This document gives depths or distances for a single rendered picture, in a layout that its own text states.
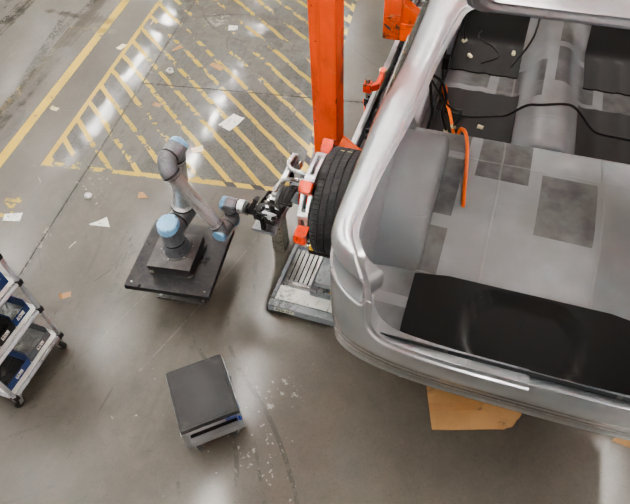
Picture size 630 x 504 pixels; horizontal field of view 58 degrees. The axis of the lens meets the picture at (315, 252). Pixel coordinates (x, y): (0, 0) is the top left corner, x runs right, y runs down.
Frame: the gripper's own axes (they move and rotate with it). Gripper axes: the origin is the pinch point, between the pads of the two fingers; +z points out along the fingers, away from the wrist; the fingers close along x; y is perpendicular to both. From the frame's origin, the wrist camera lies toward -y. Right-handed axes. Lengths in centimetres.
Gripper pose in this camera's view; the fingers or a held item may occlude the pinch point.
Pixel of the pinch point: (275, 211)
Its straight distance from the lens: 345.7
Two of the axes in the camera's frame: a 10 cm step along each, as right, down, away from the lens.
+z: 9.5, 2.2, -2.3
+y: 0.4, 6.2, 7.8
